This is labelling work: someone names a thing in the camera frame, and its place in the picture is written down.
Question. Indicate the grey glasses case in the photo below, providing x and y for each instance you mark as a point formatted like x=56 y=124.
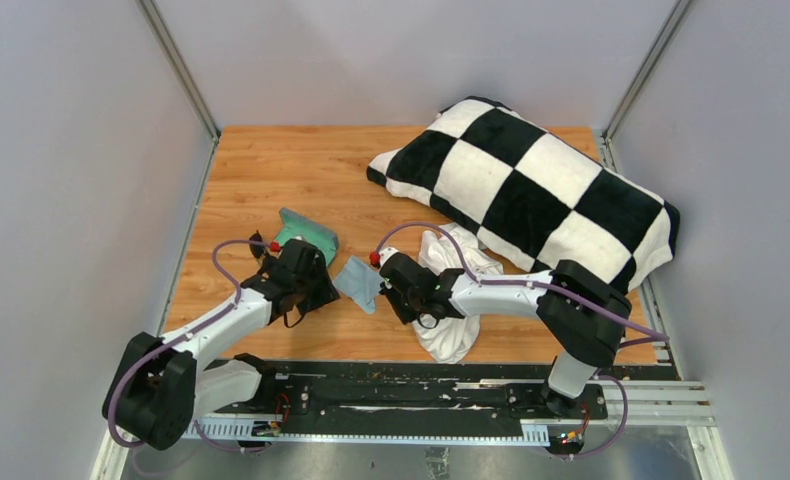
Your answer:
x=297 y=226

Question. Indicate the aluminium frame post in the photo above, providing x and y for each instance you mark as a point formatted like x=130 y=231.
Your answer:
x=661 y=42
x=164 y=37

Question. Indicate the black white checkered pillow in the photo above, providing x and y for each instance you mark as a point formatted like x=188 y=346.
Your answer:
x=530 y=196

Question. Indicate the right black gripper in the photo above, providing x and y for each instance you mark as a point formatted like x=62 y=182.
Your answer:
x=405 y=316

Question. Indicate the white crumpled cloth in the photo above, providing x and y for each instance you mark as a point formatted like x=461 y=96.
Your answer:
x=448 y=340

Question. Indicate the black sunglasses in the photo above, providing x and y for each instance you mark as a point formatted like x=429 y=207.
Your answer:
x=257 y=247

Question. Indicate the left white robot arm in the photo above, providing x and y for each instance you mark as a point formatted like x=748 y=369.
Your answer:
x=164 y=383

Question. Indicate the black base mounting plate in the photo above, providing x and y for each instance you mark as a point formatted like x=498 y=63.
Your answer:
x=415 y=400

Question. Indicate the right aluminium frame post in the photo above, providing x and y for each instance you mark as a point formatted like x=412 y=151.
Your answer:
x=661 y=42

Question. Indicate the left aluminium frame post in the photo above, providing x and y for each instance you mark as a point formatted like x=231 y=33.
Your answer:
x=164 y=37

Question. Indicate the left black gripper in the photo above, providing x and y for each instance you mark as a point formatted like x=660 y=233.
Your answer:
x=325 y=292

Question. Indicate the light blue cleaning cloth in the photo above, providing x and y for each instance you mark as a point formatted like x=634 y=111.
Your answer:
x=360 y=283

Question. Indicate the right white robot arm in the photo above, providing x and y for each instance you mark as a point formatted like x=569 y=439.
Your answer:
x=588 y=317

